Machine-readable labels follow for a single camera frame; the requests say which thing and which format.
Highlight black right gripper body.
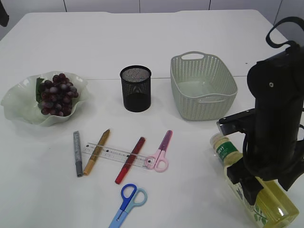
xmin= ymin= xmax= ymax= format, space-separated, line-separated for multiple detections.
xmin=228 ymin=142 xmax=304 ymax=184

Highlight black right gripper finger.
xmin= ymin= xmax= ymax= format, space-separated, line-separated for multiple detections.
xmin=278 ymin=163 xmax=304 ymax=191
xmin=239 ymin=176 xmax=263 ymax=204

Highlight yellow tea bottle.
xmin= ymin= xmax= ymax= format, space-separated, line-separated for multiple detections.
xmin=210 ymin=133 xmax=299 ymax=228

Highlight purple grape bunch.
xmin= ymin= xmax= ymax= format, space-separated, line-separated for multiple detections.
xmin=36 ymin=73 xmax=79 ymax=117

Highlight clear plastic sheet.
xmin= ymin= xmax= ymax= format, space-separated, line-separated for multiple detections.
xmin=177 ymin=80 xmax=218 ymax=97

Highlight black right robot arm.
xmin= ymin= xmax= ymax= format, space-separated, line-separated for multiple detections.
xmin=217 ymin=45 xmax=304 ymax=204

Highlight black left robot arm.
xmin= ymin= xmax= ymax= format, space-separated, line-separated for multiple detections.
xmin=0 ymin=1 xmax=9 ymax=27

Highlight green plastic woven basket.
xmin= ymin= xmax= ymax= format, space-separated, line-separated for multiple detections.
xmin=170 ymin=51 xmax=238 ymax=121

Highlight red marker pen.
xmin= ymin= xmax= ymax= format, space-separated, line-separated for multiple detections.
xmin=115 ymin=137 xmax=145 ymax=184

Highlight clear plastic ruler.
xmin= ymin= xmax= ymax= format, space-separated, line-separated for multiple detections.
xmin=82 ymin=143 xmax=148 ymax=169

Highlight gold marker pen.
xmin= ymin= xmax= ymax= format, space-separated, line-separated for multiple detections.
xmin=83 ymin=129 xmax=110 ymax=176

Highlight black mesh pen holder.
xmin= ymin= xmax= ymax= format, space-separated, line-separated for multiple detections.
xmin=120 ymin=65 xmax=152 ymax=112

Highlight grey marker pen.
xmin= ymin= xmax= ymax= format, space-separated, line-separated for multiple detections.
xmin=73 ymin=131 xmax=83 ymax=177

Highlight pale green wavy plate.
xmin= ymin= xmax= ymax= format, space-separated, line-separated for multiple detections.
xmin=0 ymin=71 xmax=90 ymax=127

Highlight pink purple scissors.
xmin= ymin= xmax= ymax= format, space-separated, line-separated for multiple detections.
xmin=144 ymin=130 xmax=172 ymax=172

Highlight blue scissors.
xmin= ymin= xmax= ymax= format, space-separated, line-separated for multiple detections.
xmin=109 ymin=183 xmax=148 ymax=228

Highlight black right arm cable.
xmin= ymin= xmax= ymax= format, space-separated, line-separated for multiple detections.
xmin=265 ymin=16 xmax=304 ymax=52

